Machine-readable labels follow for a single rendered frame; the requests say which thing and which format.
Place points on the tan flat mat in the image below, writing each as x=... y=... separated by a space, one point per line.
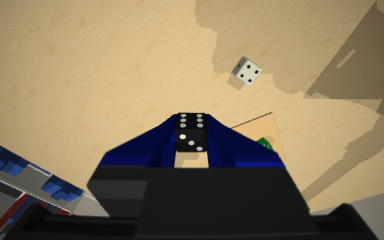
x=263 y=126

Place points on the black die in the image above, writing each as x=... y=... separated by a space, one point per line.
x=191 y=132

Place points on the white die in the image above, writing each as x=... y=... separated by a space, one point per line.
x=246 y=70

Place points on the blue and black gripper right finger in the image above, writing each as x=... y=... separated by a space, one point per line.
x=236 y=149

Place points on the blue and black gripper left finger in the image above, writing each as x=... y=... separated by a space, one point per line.
x=146 y=148

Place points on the green die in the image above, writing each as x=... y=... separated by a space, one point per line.
x=264 y=142

